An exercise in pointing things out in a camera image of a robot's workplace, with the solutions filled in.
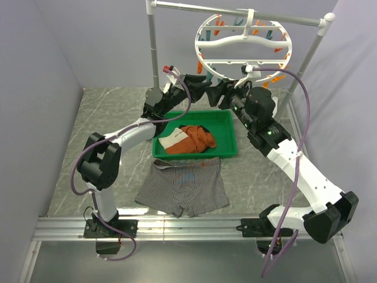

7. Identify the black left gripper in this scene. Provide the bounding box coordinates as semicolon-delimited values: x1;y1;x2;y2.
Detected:
160;75;213;116

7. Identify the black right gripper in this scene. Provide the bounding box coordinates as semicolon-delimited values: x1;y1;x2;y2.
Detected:
204;78;255;131

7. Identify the grey striped boxer underwear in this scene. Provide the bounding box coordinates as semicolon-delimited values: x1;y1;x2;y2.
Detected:
135;157;230;218

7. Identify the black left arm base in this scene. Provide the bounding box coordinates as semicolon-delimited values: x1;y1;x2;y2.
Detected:
83;218;138;239

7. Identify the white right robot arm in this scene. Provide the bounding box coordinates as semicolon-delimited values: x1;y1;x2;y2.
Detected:
206;80;359;243

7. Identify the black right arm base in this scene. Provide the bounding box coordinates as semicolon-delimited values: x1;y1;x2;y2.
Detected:
236;204;283;238

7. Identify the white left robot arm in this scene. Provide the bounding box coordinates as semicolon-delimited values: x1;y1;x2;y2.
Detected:
72;71;211;237

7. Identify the white round clip hanger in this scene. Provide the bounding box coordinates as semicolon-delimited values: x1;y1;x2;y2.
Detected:
194;10;293;85

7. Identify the orange white underwear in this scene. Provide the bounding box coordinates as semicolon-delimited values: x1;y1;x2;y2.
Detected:
158;125;217;154

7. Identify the teal clothes peg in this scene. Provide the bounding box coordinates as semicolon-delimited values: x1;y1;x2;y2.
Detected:
206;71;213;82
202;29;211;41

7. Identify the green plastic tray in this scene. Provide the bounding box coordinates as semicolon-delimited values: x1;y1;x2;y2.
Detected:
153;110;238;160

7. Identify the white grey drying rack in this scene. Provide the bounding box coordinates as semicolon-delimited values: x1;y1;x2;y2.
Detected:
143;0;336;139

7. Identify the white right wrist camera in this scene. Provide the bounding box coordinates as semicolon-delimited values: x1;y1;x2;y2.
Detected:
234;64;262;88

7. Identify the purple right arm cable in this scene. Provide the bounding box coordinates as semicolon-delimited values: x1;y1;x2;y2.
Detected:
260;68;310;278

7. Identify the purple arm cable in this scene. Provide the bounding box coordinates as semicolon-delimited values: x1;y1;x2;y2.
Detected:
70;69;192;262
260;68;310;278

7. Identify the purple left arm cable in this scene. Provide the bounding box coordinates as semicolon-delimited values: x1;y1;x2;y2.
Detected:
70;69;192;262

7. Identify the aluminium mounting rail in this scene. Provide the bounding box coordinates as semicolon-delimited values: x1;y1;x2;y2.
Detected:
32;215;252;241

